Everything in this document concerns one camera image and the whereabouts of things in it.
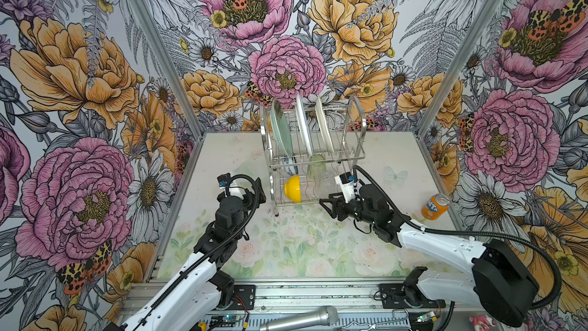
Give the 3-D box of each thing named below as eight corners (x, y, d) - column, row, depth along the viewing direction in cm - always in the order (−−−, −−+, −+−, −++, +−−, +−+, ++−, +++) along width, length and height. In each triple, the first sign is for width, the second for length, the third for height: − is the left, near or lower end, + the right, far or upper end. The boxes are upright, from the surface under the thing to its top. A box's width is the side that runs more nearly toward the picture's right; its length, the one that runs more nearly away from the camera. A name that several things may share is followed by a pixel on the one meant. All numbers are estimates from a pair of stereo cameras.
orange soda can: (422, 221, 93) (436, 207, 84) (418, 208, 97) (430, 193, 88) (438, 221, 93) (453, 207, 84) (432, 208, 97) (446, 193, 88)
